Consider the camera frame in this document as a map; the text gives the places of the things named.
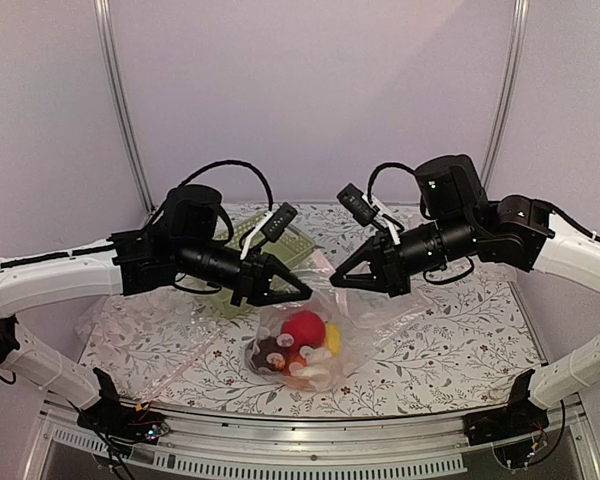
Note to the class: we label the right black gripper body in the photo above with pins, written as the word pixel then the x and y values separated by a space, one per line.
pixel 399 281

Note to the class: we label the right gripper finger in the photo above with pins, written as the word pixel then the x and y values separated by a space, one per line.
pixel 362 282
pixel 343 274

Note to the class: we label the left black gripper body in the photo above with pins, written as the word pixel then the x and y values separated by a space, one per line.
pixel 246 281

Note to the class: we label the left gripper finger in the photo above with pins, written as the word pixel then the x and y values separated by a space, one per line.
pixel 280 277
pixel 274 297

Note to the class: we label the dark red toy fruit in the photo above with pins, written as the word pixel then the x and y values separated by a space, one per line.
pixel 267 356

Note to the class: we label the red toy apple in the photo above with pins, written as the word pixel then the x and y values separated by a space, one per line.
pixel 305 328

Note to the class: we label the yellow toy mango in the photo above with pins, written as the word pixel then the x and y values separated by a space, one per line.
pixel 332 339

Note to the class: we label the orange toy orange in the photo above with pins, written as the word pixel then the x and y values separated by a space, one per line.
pixel 294 361

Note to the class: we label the clear zip top bag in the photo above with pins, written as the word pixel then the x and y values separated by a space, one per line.
pixel 368 321

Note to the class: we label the white toy garlic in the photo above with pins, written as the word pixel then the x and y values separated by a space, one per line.
pixel 319 374

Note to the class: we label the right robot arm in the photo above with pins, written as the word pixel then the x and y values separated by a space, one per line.
pixel 523 233

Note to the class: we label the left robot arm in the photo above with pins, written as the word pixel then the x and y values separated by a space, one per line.
pixel 180 241

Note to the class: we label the right rear clear bag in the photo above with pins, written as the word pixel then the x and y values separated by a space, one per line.
pixel 469 268

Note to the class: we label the left clear dotted bag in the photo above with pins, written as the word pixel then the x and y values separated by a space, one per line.
pixel 144 341

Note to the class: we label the floral table mat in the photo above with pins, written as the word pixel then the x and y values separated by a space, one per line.
pixel 463 353

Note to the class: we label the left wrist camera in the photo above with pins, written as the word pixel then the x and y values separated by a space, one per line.
pixel 268 229

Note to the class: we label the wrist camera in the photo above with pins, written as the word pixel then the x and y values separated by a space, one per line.
pixel 369 211
pixel 268 229

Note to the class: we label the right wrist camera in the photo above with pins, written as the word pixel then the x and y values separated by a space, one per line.
pixel 369 211

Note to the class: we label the front aluminium rail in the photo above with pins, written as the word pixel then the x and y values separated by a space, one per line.
pixel 206 444

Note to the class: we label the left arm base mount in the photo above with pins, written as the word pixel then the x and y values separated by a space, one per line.
pixel 109 417

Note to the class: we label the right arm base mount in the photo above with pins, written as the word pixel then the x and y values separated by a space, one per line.
pixel 518 417

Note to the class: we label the right aluminium frame post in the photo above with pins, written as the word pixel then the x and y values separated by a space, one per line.
pixel 506 95

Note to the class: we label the aluminium frame post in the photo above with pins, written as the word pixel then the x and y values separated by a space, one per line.
pixel 106 34
pixel 506 95

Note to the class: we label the left aluminium frame post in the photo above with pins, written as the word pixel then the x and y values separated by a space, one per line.
pixel 106 34

